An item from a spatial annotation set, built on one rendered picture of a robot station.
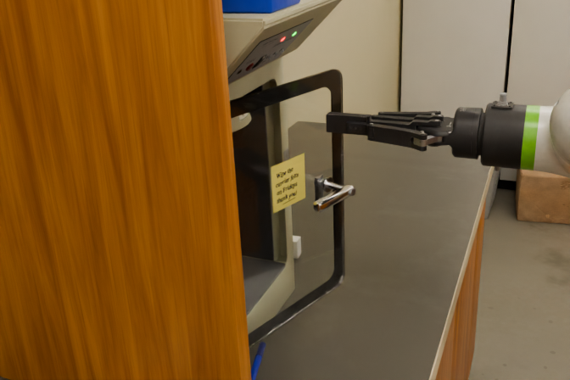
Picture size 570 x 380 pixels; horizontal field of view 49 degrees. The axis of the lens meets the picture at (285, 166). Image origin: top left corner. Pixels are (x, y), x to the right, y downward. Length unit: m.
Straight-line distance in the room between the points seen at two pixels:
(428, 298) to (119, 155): 0.68
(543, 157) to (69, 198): 0.64
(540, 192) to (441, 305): 2.50
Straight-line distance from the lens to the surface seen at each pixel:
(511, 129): 0.92
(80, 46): 0.78
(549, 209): 3.73
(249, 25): 0.75
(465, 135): 0.93
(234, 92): 0.93
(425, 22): 3.88
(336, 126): 1.01
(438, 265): 1.35
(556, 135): 0.81
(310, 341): 1.12
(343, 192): 1.01
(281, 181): 0.96
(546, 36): 3.83
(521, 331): 2.85
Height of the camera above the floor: 1.61
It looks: 21 degrees down
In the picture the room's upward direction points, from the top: 3 degrees counter-clockwise
